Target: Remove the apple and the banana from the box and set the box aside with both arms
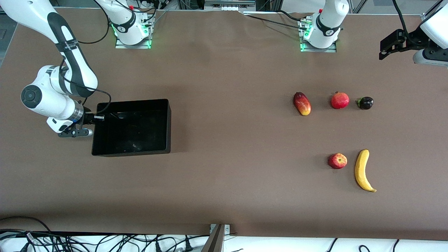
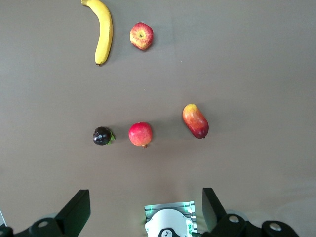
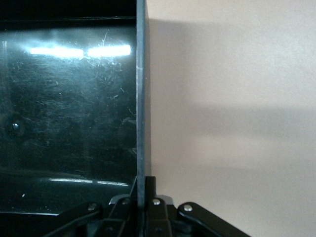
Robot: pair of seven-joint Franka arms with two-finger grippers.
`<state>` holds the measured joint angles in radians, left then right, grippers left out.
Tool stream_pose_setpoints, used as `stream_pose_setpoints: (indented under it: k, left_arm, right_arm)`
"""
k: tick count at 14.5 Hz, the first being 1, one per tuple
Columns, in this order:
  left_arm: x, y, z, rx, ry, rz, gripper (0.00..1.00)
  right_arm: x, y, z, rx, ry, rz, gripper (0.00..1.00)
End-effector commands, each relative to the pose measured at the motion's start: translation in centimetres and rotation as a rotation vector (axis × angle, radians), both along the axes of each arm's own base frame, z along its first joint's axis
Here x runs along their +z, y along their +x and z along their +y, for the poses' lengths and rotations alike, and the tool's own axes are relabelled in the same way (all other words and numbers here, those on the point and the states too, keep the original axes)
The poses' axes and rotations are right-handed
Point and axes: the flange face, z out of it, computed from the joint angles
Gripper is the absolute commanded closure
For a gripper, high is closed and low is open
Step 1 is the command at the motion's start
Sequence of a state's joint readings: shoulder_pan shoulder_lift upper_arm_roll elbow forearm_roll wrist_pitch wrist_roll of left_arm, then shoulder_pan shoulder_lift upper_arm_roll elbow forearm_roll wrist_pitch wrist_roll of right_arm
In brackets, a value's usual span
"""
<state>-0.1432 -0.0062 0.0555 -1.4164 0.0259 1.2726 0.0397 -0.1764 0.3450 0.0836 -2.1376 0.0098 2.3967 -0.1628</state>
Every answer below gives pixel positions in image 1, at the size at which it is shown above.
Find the black rectangular plastic box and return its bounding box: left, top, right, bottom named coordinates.
left=91, top=99, right=172, bottom=157

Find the red yellow apple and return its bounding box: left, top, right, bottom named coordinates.
left=328, top=153, right=348, bottom=170

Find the yellow banana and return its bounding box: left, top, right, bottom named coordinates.
left=354, top=149, right=377, bottom=193

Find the dark purple mangosteen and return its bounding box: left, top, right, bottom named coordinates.
left=356, top=97, right=374, bottom=110

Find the red pomegranate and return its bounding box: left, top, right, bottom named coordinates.
left=331, top=91, right=350, bottom=110

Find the red yellow mango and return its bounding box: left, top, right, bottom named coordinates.
left=293, top=92, right=312, bottom=116

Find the aluminium frame profile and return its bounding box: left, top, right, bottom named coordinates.
left=421, top=0, right=448, bottom=25

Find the black cable with metal plug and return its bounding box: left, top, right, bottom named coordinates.
left=60, top=58, right=112, bottom=121

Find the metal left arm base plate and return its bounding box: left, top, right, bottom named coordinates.
left=299, top=17, right=337, bottom=53

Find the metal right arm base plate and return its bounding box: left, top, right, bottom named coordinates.
left=115, top=14, right=152, bottom=49

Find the thick black looping cable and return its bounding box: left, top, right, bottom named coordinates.
left=77, top=0, right=111, bottom=45

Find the short black base cable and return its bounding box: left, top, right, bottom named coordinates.
left=278, top=10, right=306, bottom=22

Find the black cable over table edge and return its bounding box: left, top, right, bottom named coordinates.
left=244, top=14, right=310, bottom=31

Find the thin black arching cable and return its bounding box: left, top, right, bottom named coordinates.
left=0, top=216, right=54, bottom=234

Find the metal equipment frame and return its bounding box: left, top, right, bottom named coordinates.
left=203, top=0, right=258, bottom=12

